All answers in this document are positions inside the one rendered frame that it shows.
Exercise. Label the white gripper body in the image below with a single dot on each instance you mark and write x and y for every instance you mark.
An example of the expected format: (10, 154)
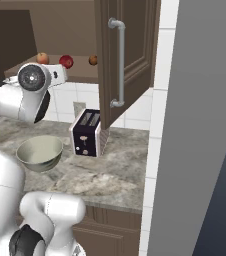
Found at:
(62, 74)

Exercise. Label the red apple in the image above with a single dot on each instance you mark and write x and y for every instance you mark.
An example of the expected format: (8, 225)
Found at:
(66, 61)

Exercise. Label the black and white toaster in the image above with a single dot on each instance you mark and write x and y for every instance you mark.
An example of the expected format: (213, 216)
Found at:
(85, 136)

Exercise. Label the grey wall outlet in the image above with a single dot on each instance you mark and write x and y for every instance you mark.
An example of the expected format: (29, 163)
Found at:
(78, 108)

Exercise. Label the pale green bowl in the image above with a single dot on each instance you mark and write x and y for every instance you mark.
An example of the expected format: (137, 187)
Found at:
(38, 154)

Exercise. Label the brown base cabinet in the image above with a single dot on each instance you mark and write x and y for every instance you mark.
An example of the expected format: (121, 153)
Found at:
(115, 230)

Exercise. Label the orange-red peach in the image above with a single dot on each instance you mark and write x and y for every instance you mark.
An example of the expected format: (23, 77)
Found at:
(42, 58)

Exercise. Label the plain brown cabinet door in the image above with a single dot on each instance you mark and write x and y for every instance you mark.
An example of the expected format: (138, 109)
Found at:
(8, 43)

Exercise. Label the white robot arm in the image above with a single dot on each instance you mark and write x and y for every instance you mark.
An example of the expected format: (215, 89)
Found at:
(5, 186)

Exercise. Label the brown wall cabinet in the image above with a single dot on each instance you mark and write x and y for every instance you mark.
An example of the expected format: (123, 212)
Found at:
(65, 30)

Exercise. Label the grey fridge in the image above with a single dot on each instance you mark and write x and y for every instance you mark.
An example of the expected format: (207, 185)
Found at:
(201, 116)

